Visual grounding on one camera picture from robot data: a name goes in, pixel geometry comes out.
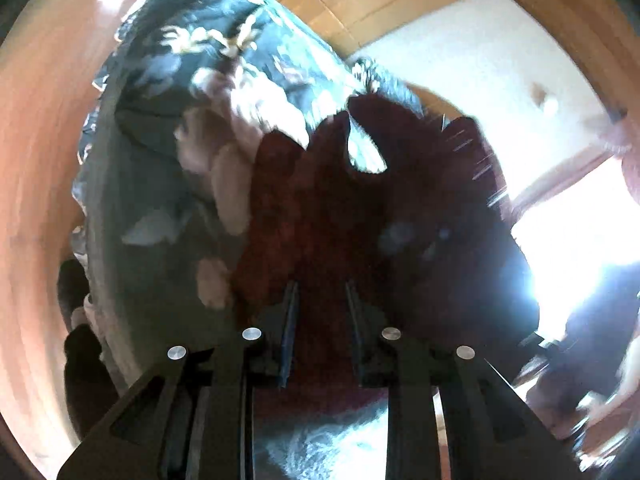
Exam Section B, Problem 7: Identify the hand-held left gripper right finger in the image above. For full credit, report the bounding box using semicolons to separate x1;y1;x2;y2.
344;279;584;480

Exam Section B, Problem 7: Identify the red floral knit sweater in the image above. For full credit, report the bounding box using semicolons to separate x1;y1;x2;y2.
230;92;542;413

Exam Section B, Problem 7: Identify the dark cloth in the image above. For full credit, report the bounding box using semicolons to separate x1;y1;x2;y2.
56;259;118;438

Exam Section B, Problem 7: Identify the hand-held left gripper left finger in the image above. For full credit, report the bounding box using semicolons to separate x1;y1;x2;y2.
56;280;301;480

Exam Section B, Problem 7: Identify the wooden wardrobe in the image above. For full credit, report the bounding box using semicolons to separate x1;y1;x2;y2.
272;0;506;56

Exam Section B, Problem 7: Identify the teal floral bedsheet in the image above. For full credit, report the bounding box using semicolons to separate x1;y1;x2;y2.
69;0;433;480

